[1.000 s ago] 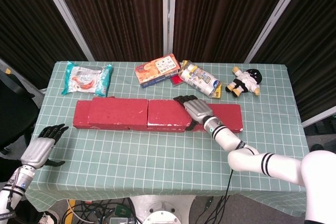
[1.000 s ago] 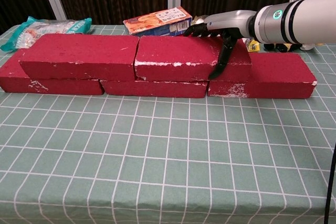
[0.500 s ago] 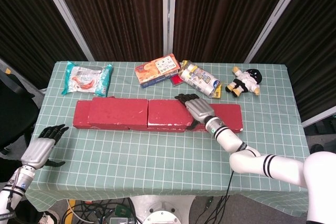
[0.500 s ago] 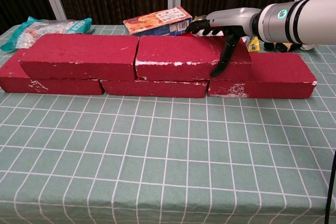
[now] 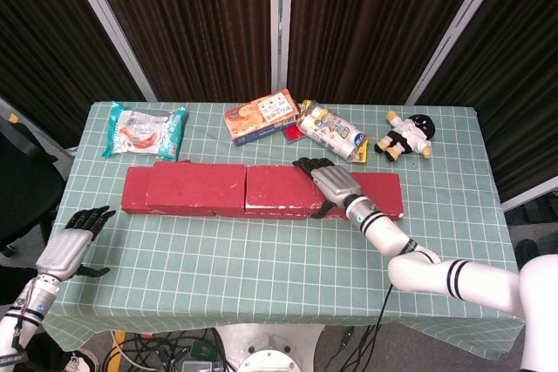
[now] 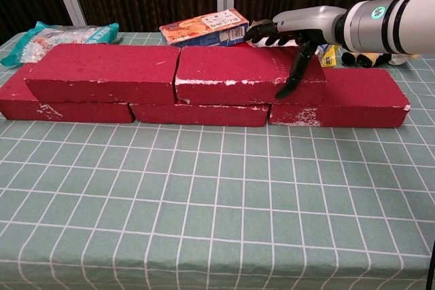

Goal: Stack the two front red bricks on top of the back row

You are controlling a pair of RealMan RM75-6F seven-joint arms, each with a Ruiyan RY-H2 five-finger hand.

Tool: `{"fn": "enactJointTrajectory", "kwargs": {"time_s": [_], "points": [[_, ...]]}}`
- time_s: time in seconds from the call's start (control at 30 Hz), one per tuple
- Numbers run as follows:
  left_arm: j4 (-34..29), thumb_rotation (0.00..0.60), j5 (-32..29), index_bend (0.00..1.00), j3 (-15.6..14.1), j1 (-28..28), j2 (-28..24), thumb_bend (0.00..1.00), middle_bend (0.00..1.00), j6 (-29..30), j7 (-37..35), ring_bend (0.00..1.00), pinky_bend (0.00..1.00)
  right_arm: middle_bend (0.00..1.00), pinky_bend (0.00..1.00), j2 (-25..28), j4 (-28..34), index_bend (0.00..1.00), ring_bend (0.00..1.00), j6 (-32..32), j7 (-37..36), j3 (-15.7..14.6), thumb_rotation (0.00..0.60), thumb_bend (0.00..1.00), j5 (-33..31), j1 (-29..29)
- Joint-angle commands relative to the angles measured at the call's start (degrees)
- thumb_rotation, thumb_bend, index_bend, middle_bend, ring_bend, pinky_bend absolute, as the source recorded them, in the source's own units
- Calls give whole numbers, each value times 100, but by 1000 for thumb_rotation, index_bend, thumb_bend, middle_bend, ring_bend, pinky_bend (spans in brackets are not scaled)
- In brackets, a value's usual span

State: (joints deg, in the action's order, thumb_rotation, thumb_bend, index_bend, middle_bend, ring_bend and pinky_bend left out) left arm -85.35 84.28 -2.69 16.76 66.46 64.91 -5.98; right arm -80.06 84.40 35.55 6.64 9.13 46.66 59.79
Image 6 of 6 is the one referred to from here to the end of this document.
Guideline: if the red brick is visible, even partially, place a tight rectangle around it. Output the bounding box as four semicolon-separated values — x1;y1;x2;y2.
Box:
174;42;328;106
128;101;271;128
24;44;181;107
268;68;411;128
0;62;136;124

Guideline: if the red brick front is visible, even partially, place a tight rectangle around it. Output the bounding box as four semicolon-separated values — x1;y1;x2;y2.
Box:
174;42;328;106

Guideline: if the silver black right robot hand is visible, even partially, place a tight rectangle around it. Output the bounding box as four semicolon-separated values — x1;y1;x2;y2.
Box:
243;5;347;100

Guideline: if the black white plush doll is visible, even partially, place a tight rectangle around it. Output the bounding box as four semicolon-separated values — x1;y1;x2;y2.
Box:
341;50;421;67

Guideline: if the green white grid tablecloth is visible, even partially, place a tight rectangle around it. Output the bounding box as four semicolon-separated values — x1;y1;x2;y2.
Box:
0;31;435;290

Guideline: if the teal white snack bag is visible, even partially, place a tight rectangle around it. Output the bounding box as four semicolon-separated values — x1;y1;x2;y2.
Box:
0;20;120;68

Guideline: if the orange blue biscuit box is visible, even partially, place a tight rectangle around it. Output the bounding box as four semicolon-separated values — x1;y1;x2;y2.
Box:
159;7;251;48

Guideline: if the silver white yellow package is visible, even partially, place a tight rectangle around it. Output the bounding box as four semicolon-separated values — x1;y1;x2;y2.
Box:
249;37;338;67

